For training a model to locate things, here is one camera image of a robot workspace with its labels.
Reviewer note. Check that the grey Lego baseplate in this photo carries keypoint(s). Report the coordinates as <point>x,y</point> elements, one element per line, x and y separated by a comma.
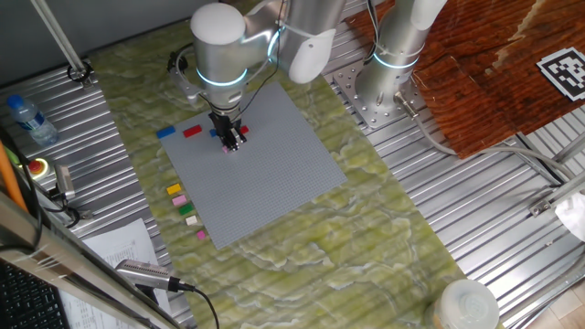
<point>256,183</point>

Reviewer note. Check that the green marble pattern mat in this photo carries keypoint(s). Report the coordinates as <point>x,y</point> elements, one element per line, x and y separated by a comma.
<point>343,256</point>

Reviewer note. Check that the metal frame bar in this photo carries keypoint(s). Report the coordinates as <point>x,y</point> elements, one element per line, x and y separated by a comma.
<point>45,256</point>

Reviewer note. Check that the orange pole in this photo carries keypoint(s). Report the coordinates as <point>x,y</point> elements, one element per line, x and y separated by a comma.
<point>8,176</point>

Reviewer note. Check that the white plastic jar lid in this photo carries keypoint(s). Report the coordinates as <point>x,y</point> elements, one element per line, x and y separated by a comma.
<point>466,304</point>

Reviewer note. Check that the red Lego brick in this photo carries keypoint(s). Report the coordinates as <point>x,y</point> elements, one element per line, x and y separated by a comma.
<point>245,129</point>
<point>192,131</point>

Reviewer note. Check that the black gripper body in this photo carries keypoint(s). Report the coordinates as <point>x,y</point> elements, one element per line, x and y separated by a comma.
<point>224,124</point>

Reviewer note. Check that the black keyboard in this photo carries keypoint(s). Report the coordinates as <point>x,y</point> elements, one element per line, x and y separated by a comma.
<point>27,304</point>

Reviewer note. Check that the blue Lego brick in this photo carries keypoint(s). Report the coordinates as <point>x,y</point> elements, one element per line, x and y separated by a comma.
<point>165,132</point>
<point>212,133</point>

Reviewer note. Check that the yellow Lego brick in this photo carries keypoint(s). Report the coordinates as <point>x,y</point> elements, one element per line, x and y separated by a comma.
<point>173,188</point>

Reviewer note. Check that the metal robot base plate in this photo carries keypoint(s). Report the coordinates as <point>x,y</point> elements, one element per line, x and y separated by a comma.
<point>379,116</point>

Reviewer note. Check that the black white fiducial marker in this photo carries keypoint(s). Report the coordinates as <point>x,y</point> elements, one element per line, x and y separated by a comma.
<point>564,73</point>

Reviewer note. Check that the silver camera on mount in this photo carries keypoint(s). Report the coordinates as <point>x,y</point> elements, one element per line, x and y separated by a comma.
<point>64,180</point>

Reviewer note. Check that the aluminium frame profile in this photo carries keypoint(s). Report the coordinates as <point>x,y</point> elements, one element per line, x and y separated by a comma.
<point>566,189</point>

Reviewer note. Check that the printed paper sheets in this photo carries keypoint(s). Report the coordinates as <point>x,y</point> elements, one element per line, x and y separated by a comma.
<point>123,247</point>

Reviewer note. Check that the green Lego brick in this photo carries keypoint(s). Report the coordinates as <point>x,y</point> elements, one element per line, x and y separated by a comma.
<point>186,209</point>

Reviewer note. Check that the aluminium stand pole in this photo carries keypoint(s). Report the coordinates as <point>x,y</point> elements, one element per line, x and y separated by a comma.
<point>57,36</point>

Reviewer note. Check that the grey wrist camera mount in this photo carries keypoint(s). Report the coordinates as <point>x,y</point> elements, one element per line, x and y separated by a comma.
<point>185,90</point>

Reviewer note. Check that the small magenta Lego brick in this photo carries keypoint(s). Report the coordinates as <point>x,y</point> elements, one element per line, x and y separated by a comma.
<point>201,235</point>

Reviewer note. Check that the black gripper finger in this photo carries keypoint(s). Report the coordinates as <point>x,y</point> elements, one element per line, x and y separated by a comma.
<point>239,137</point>
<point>228,142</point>

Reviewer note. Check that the white Lego brick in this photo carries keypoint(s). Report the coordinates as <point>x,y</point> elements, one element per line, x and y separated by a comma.
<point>191,220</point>

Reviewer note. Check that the red emergency stop button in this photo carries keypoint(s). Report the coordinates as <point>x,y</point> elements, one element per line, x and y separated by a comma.
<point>35,166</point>

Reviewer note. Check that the plastic water bottle blue cap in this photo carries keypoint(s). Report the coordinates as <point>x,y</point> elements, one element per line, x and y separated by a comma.
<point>32,121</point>

